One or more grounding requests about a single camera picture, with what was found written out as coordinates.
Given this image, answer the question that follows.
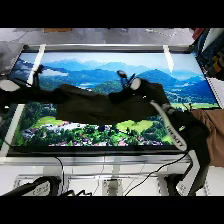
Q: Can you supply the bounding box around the dark green garment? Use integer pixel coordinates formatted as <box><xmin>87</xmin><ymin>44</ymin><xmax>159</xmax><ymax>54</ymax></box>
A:
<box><xmin>54</xmin><ymin>77</ymin><xmax>172</xmax><ymax>126</ymax></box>

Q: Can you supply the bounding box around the heap of clothes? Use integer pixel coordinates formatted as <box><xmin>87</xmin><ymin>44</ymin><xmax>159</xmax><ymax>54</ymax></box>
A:
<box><xmin>190</xmin><ymin>28</ymin><xmax>224</xmax><ymax>80</ymax></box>

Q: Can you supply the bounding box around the brown garment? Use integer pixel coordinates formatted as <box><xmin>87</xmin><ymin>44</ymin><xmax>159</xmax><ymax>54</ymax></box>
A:
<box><xmin>191</xmin><ymin>108</ymin><xmax>224</xmax><ymax>168</ymax></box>

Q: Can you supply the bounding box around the silver frame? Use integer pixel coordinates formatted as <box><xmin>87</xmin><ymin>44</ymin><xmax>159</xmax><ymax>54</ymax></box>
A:
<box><xmin>0</xmin><ymin>153</ymin><xmax>224</xmax><ymax>197</ymax></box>

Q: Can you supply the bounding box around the black cable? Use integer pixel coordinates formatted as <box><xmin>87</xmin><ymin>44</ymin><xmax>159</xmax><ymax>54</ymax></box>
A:
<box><xmin>53</xmin><ymin>155</ymin><xmax>65</xmax><ymax>193</ymax></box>
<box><xmin>124</xmin><ymin>151</ymin><xmax>190</xmax><ymax>197</ymax></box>

